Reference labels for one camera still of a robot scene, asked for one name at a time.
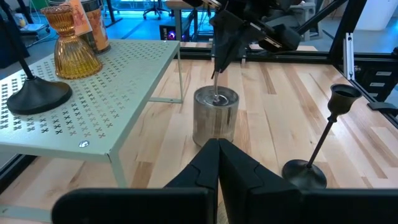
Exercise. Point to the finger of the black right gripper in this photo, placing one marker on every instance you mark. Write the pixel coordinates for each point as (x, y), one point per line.
(237, 39)
(220, 37)

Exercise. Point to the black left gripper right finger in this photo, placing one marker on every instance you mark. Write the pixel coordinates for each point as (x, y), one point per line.
(245, 186)

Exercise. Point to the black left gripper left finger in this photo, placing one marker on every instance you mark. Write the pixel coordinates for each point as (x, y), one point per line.
(199, 177)

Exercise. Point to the silver candle can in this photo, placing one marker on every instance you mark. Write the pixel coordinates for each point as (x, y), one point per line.
(214, 124)

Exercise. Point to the black metal candlestick holder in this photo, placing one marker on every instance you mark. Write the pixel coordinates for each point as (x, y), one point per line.
(37, 96)
(303, 174)

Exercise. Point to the orange labelled candle can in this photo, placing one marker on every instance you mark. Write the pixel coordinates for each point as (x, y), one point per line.
(99, 31)

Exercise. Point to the amber ribbed glass candle holder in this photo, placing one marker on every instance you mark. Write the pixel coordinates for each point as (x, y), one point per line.
(74, 59)

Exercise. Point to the black box with purple light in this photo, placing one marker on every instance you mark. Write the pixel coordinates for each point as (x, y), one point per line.
(171, 33)

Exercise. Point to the office chair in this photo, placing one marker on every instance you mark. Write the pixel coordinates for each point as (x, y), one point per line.
(155, 7)

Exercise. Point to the pale green perforated metal shelf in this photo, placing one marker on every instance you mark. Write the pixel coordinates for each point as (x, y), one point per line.
(124, 81)

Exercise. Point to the white box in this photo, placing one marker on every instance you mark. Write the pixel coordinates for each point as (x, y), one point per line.
(376, 14)

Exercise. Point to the silver aluminium bracket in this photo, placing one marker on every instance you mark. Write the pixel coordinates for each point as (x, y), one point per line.
(349, 56)

